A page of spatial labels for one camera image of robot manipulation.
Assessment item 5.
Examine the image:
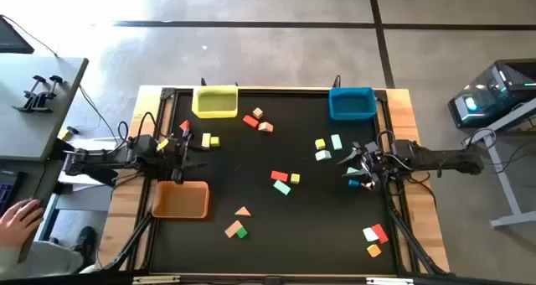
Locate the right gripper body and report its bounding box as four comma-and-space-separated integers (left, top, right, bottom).
359, 141, 385, 193

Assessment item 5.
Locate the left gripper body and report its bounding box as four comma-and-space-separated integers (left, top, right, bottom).
166, 130, 192, 184

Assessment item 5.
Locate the tan long block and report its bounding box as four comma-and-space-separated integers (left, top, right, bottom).
224, 220, 245, 239

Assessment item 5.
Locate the orange plastic bin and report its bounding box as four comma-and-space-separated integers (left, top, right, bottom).
151, 180, 210, 220

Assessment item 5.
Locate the yellow plastic bin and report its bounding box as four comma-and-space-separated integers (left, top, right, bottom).
191, 85, 240, 120

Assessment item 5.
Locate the blue plastic bin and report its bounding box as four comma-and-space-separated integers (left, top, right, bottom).
328, 86, 378, 122

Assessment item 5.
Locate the black table mat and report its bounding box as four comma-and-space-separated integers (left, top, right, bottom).
149, 91, 398, 276

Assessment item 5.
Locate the white paper sheet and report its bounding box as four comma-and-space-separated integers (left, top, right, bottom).
57, 137, 122, 186

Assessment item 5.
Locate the small yellow black tool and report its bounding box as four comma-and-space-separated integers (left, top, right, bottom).
57, 125, 80, 143

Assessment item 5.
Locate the glass computer case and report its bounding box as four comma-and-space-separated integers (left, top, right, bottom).
446, 58, 536, 130

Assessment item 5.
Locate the grey desk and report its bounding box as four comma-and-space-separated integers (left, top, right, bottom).
0, 53, 90, 163
0, 158, 64, 264

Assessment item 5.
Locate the desk leg with caster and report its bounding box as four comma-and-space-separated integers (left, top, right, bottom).
35, 191, 60, 251

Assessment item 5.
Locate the black clamp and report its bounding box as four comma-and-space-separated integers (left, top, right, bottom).
31, 74, 64, 113
12, 74, 47, 113

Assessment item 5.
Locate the person's hand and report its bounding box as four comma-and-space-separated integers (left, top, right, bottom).
0, 198, 45, 249

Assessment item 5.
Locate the person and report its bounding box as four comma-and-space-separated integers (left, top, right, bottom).
0, 225, 100, 280

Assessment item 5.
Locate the black keyboard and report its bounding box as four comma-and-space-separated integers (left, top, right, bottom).
0, 171, 24, 217

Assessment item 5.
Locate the black monitor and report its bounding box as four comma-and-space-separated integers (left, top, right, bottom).
0, 15, 35, 54

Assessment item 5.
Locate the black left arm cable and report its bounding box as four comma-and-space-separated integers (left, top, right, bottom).
116, 111, 168, 144

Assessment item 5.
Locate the black aluminium table frame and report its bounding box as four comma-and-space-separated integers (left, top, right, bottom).
94, 85, 451, 277

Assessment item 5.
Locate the silver bracket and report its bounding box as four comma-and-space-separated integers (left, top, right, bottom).
366, 277, 415, 285
132, 275, 182, 285

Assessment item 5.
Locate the thin black desk cable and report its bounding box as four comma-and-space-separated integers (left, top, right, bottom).
78, 85, 119, 147

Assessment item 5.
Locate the grey desk frame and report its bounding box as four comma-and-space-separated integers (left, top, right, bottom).
461, 98, 536, 230

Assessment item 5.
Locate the thin black monitor cable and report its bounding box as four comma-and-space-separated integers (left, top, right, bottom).
0, 13, 59, 57

